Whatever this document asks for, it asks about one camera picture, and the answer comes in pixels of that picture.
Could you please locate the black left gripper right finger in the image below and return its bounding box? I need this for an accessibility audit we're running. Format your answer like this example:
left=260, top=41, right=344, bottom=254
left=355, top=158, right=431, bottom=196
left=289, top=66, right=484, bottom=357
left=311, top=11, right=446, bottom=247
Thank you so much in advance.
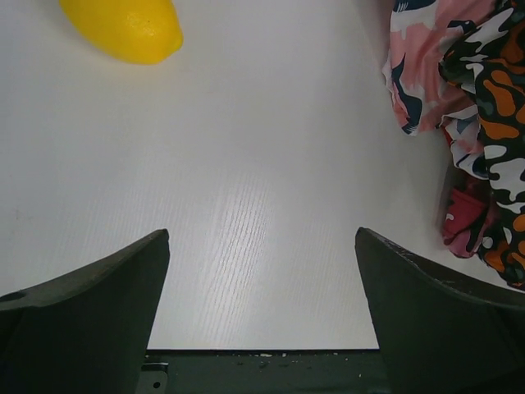
left=355, top=227, right=524, bottom=393

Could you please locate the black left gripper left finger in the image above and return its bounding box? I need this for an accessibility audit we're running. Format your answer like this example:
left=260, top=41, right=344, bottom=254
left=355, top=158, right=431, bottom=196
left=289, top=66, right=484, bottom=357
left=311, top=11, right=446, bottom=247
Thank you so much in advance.
left=1, top=229, right=170, bottom=393

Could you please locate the magenta pink patterned cloth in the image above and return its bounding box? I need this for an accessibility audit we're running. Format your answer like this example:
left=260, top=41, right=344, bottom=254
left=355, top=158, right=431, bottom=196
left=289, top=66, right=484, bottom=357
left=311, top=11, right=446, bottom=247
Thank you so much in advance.
left=441, top=177, right=495, bottom=259

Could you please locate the pink navy floral cloth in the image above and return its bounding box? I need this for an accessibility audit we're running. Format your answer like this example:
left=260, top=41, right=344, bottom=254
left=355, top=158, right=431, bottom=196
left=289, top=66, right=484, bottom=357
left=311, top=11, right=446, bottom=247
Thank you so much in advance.
left=382, top=1, right=496, bottom=180

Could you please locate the black orange patterned cloth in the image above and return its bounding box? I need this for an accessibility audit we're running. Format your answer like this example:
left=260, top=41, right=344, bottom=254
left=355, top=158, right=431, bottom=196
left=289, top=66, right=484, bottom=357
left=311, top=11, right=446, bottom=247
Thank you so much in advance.
left=439, top=1, right=524, bottom=290

